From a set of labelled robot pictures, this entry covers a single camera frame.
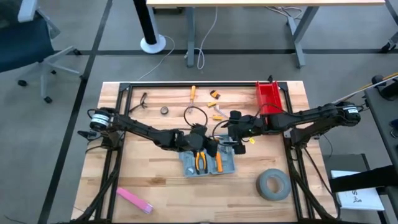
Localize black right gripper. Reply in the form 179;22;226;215
221;116;259;156

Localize yellow cable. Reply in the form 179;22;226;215
357;72;398;93

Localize black aluminium table frame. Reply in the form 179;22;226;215
70;80;341;224

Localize pliers yellow black handles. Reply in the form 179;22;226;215
194;150;209;175

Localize red bin wall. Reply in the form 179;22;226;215
254;80;286;116

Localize black side table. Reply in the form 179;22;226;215
363;74;398;175

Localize grey floor box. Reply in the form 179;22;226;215
322;153;371;175

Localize grey-blue plastic tool case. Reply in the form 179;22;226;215
179;134;237;178

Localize white floor cable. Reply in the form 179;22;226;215
137;35;177;82
193;7;219;71

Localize white rod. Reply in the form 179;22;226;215
332;76;398;105

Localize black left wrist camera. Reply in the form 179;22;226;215
190;123;208;139

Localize black flat bar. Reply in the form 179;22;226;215
328;164;398;194

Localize grey pedestal column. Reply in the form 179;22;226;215
131;0;168;55

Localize grey office chair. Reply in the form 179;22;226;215
0;0;82;104

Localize black safety glasses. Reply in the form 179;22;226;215
128;91;150;114

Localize pink flat box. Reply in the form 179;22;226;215
116;187;155;215

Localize white printed paper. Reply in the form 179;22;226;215
330;170;386;212

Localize wooden desk grey legs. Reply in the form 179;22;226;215
145;0;398;69

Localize white cable bundle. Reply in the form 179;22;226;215
265;5;305;20

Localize black caster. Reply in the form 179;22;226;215
380;30;398;54

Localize grey duct tape roll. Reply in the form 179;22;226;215
256;168;293;202

